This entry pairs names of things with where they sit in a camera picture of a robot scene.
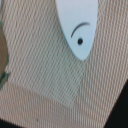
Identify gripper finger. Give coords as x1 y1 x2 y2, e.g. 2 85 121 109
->
0 21 9 90

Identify beige woven placemat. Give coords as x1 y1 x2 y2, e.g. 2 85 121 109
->
0 0 128 128

